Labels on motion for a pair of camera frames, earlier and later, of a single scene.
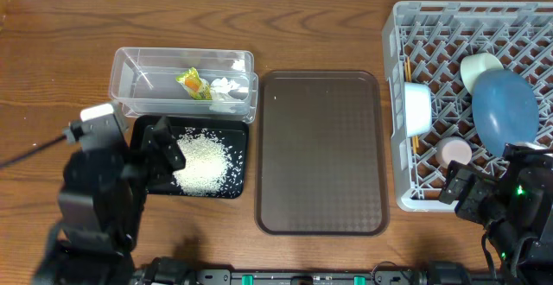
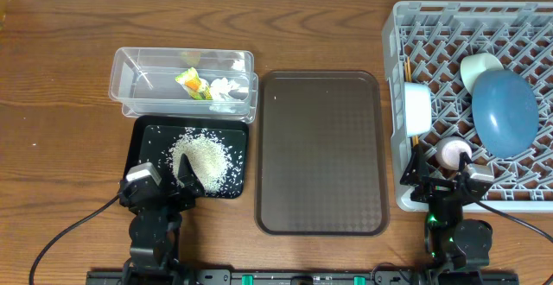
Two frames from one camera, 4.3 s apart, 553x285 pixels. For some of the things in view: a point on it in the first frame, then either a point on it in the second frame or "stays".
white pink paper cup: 453,148 stays
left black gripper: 172,148 to 191,181
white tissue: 220,87 stays
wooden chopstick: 409,79 stays
